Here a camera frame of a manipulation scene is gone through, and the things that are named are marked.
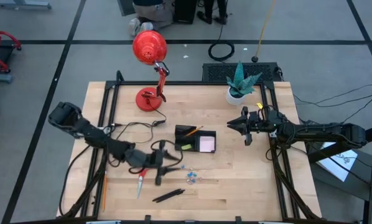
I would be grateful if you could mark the black aluminium table frame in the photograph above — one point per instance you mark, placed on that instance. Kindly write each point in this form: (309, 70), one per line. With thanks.
(189, 83)

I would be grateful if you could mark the pink sticky note pad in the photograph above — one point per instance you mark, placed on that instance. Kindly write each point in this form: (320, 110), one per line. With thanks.
(207, 144)

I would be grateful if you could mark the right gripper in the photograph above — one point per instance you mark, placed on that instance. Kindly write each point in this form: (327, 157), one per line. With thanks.
(263, 123)

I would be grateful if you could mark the yellow tag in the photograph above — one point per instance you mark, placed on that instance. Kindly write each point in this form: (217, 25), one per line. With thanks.
(259, 105)

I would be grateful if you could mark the person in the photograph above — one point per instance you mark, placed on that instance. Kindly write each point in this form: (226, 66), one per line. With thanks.
(155, 15)
(212, 11)

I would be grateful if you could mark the red desk lamp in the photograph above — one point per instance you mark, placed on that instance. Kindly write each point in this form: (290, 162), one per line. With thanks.
(148, 46)

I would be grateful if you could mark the black mesh desk organizer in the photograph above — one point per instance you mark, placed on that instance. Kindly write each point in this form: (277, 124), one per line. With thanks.
(186, 130)

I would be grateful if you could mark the black computer case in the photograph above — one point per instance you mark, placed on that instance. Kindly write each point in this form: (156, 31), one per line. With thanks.
(217, 73)

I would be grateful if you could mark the yellow-green eraser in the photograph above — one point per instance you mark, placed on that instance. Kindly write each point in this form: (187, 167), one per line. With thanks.
(186, 147)

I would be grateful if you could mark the snake plant in white pot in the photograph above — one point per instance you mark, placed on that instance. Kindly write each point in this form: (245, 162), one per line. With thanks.
(240, 84)

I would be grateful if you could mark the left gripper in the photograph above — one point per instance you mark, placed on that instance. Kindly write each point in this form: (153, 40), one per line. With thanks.
(159, 161)

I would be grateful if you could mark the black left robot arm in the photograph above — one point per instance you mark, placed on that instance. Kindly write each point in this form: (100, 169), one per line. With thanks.
(92, 133)

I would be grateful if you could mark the white printed sheet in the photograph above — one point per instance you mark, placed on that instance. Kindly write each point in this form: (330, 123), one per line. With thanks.
(338, 161)

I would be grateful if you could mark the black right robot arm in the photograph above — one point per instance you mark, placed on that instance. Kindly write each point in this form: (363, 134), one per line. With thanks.
(323, 133)

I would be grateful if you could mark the grey metal floor base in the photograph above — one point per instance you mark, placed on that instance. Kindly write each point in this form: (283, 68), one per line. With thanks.
(21, 3)

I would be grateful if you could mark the black floor case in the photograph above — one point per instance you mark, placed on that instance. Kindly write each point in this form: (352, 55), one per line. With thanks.
(185, 11)

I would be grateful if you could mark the yellow pencil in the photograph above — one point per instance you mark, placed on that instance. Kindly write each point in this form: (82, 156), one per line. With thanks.
(104, 193)
(193, 131)

